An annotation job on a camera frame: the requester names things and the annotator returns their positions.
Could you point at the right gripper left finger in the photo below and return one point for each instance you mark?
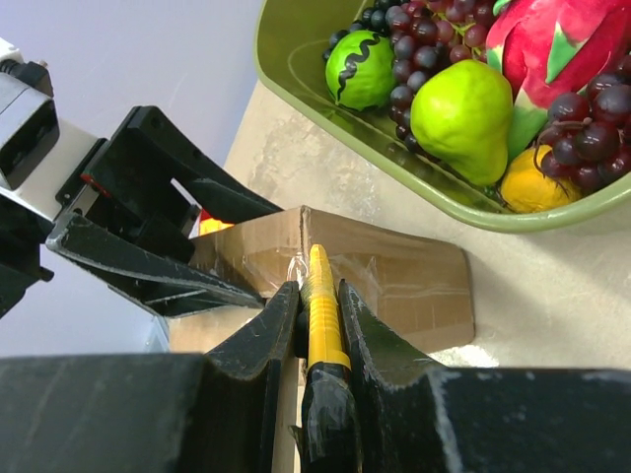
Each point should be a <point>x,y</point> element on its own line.
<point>250,401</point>

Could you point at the yellow black utility knife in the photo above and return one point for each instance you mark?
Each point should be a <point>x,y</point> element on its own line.
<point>328,438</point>

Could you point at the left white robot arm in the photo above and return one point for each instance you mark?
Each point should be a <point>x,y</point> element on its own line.
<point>22,236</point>

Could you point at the yellow lemon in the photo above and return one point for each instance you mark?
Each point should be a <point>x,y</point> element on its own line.
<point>525,189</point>

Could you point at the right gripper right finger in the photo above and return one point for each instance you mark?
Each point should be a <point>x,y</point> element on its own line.
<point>396,406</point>

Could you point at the brown cardboard express box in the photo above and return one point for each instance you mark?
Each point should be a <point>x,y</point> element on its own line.
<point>418,287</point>

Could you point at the orange carton box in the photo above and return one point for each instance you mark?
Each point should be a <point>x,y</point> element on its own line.
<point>207,224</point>

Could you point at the olive green plastic bin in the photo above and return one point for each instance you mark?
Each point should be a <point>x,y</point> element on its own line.
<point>291,37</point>

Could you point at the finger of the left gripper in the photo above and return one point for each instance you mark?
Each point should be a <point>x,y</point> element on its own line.
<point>162,286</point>
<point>227,200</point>

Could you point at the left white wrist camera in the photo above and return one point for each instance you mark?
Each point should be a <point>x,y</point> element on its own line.
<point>42,155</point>

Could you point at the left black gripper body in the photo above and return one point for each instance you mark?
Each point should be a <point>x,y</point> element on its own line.
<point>132,176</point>

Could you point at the dark red grape bunch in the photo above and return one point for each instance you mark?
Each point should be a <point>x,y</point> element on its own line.
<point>586,141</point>

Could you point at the pink dragon fruit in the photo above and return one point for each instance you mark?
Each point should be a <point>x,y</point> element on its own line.
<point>547,48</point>

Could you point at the dark black grape bunch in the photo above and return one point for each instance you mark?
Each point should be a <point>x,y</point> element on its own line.
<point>365,22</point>

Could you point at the green lime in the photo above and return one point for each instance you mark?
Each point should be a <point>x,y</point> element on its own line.
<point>462,117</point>

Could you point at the small green fruit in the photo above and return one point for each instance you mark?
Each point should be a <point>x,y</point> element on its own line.
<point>358,71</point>

